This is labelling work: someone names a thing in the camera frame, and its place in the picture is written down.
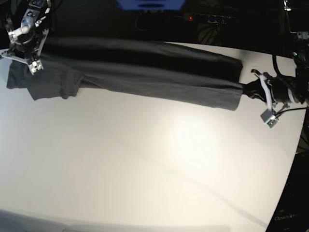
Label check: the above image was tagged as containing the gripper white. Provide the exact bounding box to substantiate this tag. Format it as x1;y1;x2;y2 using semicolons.
0;24;50;75
242;68;297;129

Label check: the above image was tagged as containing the grey T-shirt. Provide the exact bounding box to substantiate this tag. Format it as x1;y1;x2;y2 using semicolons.
7;37;243;111

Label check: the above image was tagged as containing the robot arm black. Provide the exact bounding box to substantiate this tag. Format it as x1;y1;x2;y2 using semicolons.
243;0;309;128
0;0;52;75

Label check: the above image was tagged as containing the black power strip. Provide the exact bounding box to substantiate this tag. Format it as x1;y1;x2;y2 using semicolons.
183;14;236;25

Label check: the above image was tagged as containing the blue box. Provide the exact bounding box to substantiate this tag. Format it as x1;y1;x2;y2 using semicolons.
117;0;185;11

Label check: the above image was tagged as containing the black OpenArm base box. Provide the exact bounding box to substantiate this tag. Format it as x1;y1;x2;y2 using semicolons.
266;152;309;232

